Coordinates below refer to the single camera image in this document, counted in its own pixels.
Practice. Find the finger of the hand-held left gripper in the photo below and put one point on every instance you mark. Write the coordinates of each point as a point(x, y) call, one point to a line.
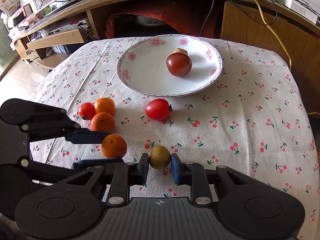
point(86, 162)
point(88, 136)

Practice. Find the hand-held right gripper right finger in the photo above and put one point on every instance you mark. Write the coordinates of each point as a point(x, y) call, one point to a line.
point(175, 170)

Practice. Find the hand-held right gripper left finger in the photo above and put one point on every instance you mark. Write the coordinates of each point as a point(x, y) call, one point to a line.
point(143, 168)

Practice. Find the round green-brown fruit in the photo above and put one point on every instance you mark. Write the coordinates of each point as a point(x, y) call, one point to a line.
point(160, 158)

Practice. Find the small orange tangerine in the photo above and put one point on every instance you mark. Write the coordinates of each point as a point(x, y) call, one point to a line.
point(102, 122)
point(113, 147)
point(105, 105)

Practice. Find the small red tomato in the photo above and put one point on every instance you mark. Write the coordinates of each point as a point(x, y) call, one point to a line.
point(86, 110)

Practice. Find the large red tomato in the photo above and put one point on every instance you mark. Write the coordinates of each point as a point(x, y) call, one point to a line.
point(157, 108)

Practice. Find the white floral plate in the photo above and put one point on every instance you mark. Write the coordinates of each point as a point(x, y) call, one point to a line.
point(147, 72)

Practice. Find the cherry print tablecloth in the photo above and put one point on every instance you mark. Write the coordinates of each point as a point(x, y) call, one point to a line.
point(245, 130)

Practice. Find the dark brown-red tomato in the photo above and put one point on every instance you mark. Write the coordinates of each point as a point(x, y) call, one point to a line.
point(179, 64)

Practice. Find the silver media player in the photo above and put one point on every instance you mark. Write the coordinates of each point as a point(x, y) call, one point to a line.
point(67, 28)

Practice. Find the small tan round fruit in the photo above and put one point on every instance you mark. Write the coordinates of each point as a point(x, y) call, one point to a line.
point(181, 51)

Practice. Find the metal pot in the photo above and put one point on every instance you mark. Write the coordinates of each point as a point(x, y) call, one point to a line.
point(150, 20)

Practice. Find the red plastic bag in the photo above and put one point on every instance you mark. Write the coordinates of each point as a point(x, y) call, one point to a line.
point(175, 20)

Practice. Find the white perforated device box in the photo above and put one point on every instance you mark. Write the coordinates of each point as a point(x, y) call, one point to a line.
point(297, 8)

